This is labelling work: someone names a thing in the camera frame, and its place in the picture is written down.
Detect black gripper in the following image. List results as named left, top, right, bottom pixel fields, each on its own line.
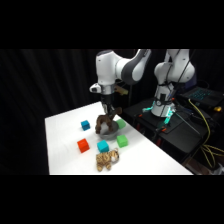
left=101, top=93, right=115, bottom=116

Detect brown deer plush toy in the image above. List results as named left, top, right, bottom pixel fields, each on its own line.
left=95, top=111, right=118, bottom=135

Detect grey bowl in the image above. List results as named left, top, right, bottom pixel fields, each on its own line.
left=99, top=120, right=122, bottom=140

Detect blue cube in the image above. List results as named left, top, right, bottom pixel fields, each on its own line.
left=80, top=119, right=92, bottom=131

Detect teal cube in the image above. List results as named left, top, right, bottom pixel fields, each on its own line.
left=96, top=139, right=110, bottom=154

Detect orange cube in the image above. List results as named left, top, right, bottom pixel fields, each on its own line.
left=76, top=138, right=91, bottom=154

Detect striped tiger plush toy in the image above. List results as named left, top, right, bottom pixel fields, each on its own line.
left=95, top=148, right=121, bottom=173

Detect black curtain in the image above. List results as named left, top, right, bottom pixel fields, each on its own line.
left=0, top=49, right=224, bottom=176

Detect black robot stand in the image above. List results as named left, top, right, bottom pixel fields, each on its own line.
left=122, top=97, right=224, bottom=165

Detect black laptop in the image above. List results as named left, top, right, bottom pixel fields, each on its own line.
left=178, top=85, right=224, bottom=110

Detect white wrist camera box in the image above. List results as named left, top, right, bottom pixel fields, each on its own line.
left=89, top=83, right=102, bottom=94

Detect yellow cable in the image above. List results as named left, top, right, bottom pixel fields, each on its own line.
left=187, top=97, right=224, bottom=170

